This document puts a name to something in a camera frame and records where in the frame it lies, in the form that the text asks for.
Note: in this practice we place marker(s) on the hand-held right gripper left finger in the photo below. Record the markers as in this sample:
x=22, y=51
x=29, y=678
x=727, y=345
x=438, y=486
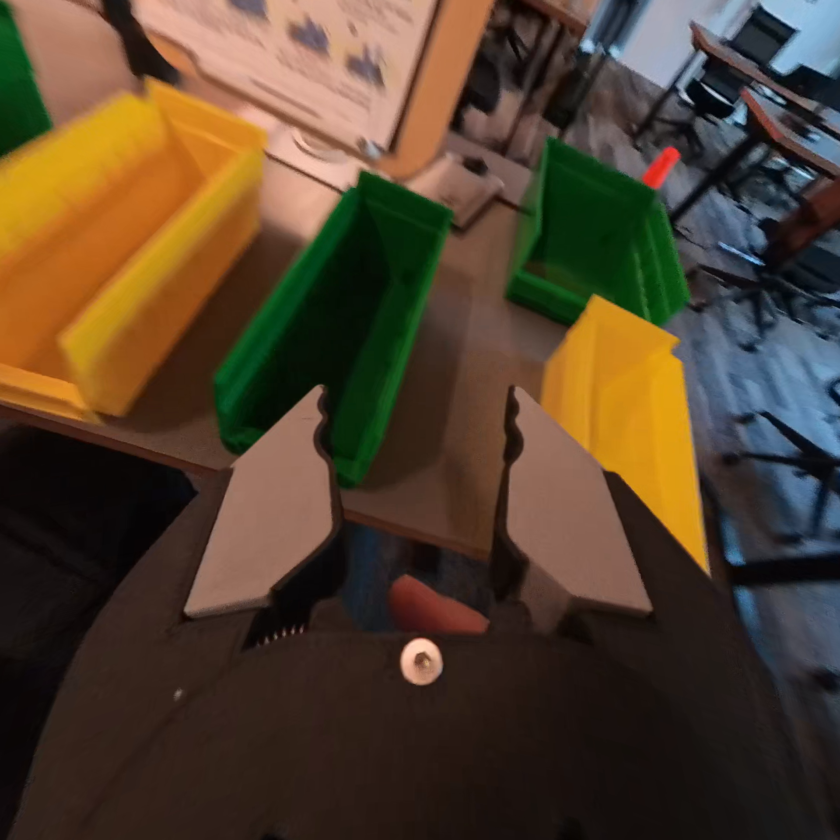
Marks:
x=269, y=525

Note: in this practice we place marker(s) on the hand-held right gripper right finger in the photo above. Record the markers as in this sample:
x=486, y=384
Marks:
x=564, y=525

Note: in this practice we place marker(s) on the yellow plastic bin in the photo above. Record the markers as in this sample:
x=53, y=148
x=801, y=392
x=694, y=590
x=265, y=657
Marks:
x=630, y=407
x=164, y=295

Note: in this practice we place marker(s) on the green plastic bin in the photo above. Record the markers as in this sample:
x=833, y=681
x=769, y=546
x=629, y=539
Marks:
x=19, y=85
x=590, y=216
x=387, y=315

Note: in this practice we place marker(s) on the black office chair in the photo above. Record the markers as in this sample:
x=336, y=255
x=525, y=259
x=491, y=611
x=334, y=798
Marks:
x=797, y=459
x=761, y=33

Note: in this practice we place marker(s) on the grey flat device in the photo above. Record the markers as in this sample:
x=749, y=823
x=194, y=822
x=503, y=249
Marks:
x=469, y=190

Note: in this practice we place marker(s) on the orange traffic cone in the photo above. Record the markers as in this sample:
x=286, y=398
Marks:
x=661, y=167

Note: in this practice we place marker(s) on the instruction sheet on stand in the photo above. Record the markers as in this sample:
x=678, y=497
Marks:
x=446, y=85

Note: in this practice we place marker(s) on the printed instruction sheet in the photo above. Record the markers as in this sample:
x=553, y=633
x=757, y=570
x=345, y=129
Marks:
x=295, y=65

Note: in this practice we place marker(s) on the black desk clamp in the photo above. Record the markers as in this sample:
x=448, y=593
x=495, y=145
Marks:
x=141, y=46

